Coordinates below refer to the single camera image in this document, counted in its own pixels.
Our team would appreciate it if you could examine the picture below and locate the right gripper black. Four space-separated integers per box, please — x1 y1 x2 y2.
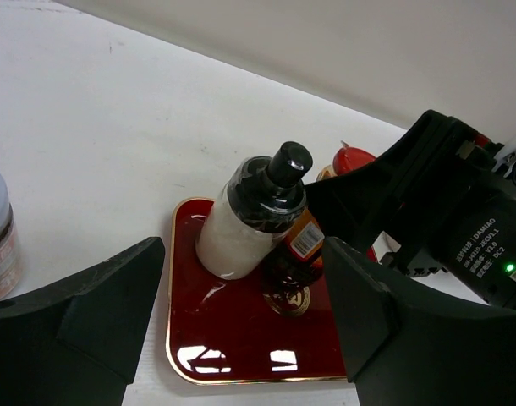
305 110 516 309

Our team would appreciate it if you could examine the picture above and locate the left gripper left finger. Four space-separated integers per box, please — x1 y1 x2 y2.
0 237 165 405

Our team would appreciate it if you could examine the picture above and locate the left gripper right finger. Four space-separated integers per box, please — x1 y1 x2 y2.
322 237 516 405

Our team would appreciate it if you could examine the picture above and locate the red lid sauce jar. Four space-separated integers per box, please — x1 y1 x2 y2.
261 143 375 311

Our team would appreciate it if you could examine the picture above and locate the white bottle black cap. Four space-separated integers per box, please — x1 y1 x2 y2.
195 141 313 280

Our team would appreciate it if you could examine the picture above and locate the jar with white pink lid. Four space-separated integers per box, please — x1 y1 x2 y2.
0 173 22 299

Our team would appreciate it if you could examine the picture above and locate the red lacquer tray gold emblem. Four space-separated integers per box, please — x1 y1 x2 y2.
166 198 346 385

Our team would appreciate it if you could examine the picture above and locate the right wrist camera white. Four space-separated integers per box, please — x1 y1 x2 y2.
492 138 516 178

